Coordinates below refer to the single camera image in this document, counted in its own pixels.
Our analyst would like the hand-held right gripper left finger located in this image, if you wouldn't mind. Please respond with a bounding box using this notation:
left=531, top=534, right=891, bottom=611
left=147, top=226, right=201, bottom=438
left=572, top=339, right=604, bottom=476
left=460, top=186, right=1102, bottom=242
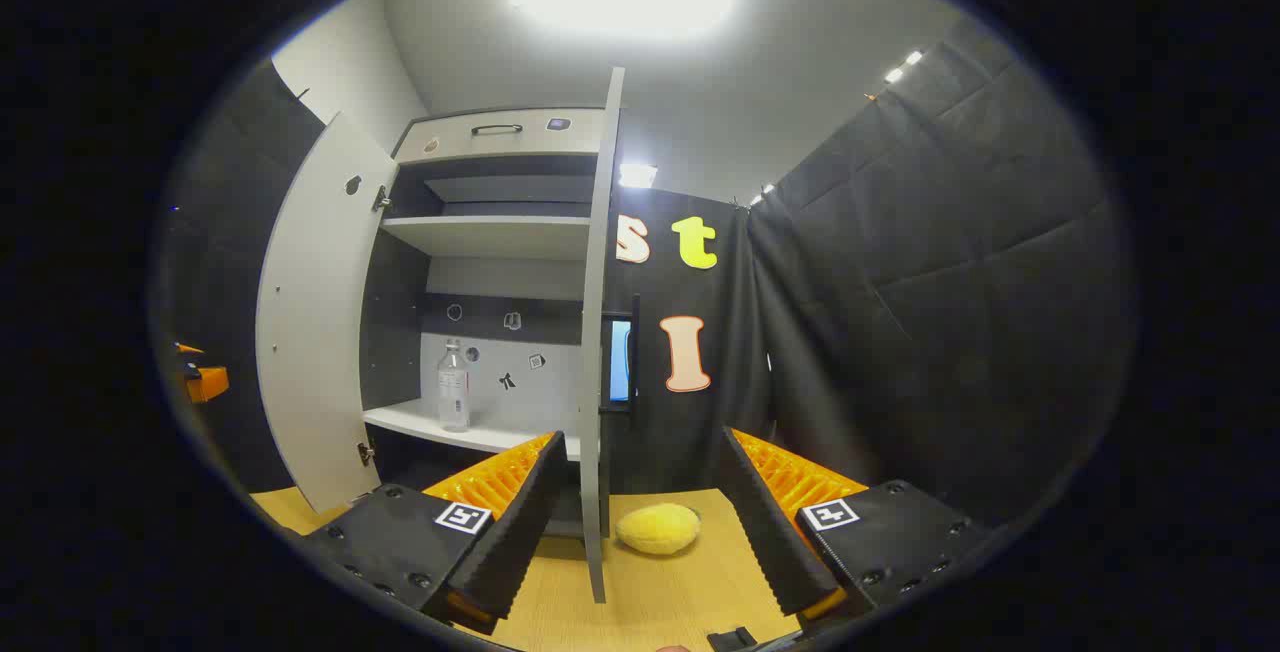
left=300, top=430, right=569, bottom=633

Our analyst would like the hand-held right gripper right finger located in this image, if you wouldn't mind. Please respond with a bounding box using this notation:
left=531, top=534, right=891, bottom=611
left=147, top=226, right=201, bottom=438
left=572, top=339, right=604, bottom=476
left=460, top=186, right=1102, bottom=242
left=715, top=425, right=991, bottom=633

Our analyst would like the grey cabinet door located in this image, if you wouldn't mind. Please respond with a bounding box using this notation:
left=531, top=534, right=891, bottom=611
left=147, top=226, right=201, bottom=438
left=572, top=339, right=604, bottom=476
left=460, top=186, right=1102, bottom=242
left=578, top=67, right=627, bottom=605
left=255, top=112, right=401, bottom=515

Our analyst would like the clear plastic bottle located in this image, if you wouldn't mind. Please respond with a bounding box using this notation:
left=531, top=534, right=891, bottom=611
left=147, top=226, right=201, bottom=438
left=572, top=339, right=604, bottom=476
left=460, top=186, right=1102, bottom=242
left=437, top=337, right=471, bottom=433

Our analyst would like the grey cabinet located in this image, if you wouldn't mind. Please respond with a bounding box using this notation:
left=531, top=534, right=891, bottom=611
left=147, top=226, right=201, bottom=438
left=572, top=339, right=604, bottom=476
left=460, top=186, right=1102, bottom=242
left=360, top=107, right=621, bottom=539

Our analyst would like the yellow round plush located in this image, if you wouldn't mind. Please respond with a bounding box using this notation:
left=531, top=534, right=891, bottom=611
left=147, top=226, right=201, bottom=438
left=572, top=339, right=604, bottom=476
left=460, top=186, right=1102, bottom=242
left=615, top=502, right=701, bottom=557

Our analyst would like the black backdrop cloth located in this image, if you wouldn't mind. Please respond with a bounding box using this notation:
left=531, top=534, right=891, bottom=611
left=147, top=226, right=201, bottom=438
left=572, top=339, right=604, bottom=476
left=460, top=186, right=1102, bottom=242
left=160, top=17, right=1136, bottom=533

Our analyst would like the black right door handle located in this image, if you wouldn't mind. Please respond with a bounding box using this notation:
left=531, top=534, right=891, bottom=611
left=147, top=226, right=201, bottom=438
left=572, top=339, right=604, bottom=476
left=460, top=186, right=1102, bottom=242
left=600, top=294, right=641, bottom=415

